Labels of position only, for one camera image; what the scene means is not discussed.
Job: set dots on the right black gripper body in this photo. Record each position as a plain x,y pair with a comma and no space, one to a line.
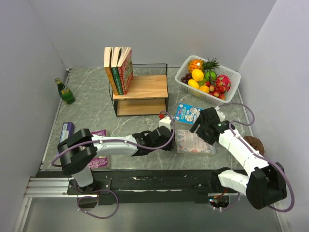
202,131

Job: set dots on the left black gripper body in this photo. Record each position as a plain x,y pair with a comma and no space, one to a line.
165,142

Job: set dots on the pink floral book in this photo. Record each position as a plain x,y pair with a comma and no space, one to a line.
190,143

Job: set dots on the purple 117-Storey Treehouse book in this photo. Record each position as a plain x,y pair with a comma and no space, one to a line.
100,162

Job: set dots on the red 13-Storey Treehouse book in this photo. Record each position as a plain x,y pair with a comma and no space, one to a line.
125,67

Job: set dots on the green 104-Storey Treehouse book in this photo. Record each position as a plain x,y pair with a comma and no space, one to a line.
116,55

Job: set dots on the orange Treehouse book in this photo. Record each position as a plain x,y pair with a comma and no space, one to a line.
107,66

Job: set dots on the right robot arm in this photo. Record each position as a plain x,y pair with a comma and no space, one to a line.
263,183

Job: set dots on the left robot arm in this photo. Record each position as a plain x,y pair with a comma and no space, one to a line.
76,152

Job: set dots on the blue cartoon book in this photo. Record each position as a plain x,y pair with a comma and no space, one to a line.
187,114

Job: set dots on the red lychee cluster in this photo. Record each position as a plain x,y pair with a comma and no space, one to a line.
215,91

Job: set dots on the white plastic fruit basket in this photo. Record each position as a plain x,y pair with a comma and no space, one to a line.
232,75

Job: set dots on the yellow lemon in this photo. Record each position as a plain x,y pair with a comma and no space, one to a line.
193,84

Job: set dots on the pink dragon fruit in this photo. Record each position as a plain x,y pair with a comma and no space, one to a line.
223,83

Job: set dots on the green apple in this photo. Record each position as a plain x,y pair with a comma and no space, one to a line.
210,75

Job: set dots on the orange mango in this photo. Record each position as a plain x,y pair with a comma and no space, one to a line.
197,75

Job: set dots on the brown round object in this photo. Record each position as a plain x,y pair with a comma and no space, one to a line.
255,143

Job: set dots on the dark grape bunch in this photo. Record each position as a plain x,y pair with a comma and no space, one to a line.
185,79

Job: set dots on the small pineapple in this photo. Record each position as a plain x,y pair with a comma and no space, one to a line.
209,65

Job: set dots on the dark blue book at left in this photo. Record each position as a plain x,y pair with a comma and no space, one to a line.
67,131

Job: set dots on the green glass bottle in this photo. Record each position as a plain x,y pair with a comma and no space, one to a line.
65,93

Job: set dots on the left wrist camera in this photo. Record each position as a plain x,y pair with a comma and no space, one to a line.
165,121

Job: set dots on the wood and wire shelf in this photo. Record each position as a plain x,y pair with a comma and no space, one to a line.
148,92

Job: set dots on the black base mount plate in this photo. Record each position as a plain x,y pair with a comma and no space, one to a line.
149,186

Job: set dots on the aluminium rail frame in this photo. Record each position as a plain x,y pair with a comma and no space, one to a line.
43,188

